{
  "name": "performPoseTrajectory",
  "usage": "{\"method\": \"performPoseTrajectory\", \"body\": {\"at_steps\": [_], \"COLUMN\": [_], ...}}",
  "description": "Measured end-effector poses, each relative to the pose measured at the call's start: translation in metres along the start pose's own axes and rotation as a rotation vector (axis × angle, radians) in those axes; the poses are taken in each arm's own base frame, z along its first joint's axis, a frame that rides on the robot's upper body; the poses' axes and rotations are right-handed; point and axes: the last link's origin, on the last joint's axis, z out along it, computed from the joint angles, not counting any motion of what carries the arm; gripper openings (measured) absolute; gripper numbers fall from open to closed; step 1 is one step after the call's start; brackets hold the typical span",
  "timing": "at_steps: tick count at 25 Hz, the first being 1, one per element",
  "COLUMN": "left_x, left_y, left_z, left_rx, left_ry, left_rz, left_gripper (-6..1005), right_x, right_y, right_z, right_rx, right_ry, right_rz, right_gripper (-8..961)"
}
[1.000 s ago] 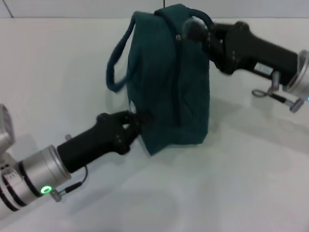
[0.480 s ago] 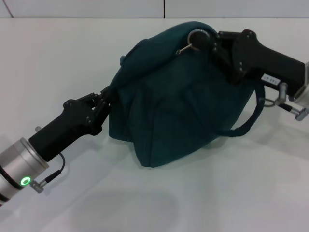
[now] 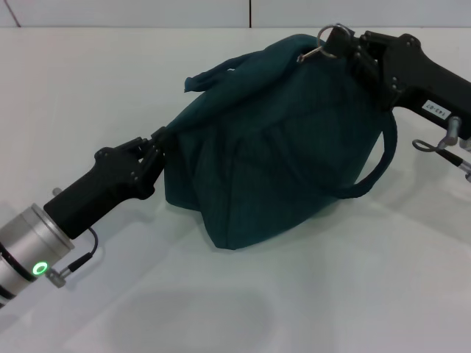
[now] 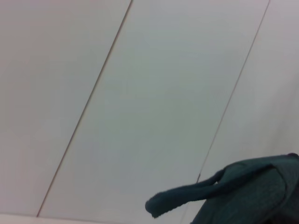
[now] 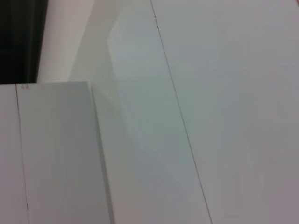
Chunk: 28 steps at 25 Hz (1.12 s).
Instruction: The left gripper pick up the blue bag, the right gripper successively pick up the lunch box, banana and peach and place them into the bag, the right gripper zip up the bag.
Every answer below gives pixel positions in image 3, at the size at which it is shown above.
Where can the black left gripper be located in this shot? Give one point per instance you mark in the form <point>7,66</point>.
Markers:
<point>99,187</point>

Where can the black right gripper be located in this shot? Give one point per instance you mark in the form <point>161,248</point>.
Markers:
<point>423,81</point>

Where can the dark teal insulated lunch bag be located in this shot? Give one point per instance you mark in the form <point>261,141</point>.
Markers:
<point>279,154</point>

